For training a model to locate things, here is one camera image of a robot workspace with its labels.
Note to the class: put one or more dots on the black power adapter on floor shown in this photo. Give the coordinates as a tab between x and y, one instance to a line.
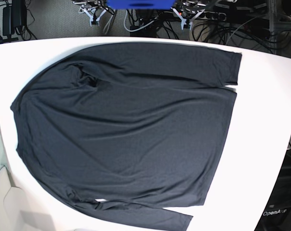
8	21

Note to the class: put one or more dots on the blue box at top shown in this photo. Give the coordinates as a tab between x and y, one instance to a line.
141	4

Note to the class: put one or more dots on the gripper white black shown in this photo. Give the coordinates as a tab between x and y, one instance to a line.
188	11
94	9

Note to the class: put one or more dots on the dark navy long-sleeve shirt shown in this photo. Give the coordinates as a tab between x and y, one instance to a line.
123	132

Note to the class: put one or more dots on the black OpenArm base box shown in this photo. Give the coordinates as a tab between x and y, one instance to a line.
277	213

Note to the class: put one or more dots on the black power strip red switch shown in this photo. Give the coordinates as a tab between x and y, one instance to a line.
206	15

